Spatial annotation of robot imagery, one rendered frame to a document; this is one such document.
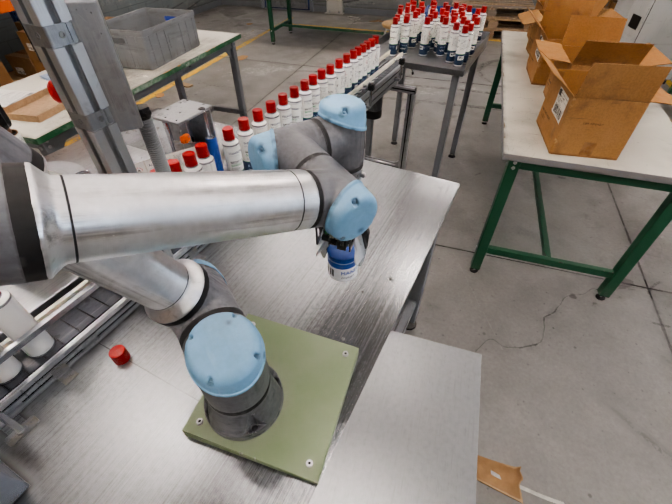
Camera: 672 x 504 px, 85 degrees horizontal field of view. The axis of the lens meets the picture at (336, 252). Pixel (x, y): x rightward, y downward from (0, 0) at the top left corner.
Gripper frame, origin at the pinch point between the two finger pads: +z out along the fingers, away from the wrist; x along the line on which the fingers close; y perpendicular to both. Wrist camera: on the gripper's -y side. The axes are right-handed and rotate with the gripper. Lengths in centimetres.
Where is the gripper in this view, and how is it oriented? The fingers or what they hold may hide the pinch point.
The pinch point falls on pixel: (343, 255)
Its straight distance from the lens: 82.5
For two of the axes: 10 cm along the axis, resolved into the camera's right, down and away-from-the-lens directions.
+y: -3.1, 6.6, -6.9
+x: 9.5, 2.1, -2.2
